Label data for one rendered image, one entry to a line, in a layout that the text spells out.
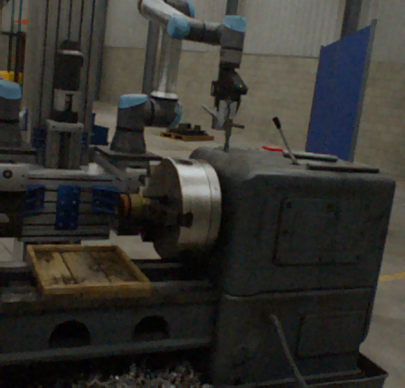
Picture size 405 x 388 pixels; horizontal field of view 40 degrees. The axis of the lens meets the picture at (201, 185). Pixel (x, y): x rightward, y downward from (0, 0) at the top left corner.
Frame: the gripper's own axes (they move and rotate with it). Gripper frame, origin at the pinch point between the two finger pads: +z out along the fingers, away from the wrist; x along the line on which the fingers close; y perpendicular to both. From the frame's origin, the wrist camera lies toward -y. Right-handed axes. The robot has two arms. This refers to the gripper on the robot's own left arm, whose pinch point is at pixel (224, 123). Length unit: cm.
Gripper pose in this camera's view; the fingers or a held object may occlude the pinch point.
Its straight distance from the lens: 192.6
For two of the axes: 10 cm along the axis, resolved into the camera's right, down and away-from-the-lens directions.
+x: -9.1, -0.3, -4.2
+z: -1.2, 9.8, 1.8
